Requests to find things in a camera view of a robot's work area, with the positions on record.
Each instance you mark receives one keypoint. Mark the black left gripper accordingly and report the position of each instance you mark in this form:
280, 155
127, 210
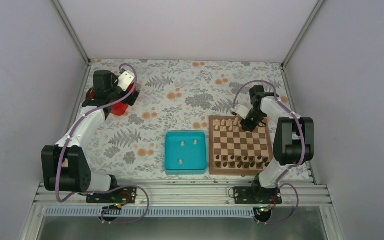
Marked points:
133, 98

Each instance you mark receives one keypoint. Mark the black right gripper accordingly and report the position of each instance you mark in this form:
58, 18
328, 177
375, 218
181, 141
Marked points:
249, 127

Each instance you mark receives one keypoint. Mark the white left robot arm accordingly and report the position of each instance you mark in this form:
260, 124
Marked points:
64, 165

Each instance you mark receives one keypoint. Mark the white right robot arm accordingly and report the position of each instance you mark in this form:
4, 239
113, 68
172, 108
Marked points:
294, 142

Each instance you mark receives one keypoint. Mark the wooden chess board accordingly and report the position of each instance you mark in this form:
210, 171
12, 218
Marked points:
236, 142

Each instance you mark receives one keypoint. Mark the dark chess pieces row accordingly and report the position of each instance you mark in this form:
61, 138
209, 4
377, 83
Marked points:
232, 162

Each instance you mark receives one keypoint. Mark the red plastic tray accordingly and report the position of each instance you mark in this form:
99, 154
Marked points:
99, 98

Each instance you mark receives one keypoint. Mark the floral table mat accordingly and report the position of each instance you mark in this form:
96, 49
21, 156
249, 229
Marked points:
174, 96

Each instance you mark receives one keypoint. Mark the teal plastic tray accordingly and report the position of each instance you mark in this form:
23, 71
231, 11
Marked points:
185, 153

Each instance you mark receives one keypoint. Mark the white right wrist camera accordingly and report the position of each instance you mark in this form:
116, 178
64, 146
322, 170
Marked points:
240, 110

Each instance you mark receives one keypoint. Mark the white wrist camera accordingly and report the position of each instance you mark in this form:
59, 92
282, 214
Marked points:
240, 110
125, 79

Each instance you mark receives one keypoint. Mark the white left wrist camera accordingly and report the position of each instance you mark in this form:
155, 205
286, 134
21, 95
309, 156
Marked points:
125, 79

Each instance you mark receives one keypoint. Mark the aluminium corner post left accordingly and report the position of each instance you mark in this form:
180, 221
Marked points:
71, 31

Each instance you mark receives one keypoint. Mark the aluminium corner post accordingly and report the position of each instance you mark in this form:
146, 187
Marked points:
71, 31
308, 23

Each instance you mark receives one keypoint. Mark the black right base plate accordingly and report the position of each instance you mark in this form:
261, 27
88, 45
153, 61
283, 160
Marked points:
252, 196

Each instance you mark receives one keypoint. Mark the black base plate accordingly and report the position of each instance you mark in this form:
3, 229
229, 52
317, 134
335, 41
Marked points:
252, 196
126, 195

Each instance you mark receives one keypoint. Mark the aluminium front rail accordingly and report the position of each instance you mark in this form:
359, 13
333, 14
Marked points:
175, 195

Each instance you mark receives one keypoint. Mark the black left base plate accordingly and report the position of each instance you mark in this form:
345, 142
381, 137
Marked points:
126, 195

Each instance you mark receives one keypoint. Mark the aluminium corner post right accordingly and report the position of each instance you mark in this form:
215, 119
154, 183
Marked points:
308, 23

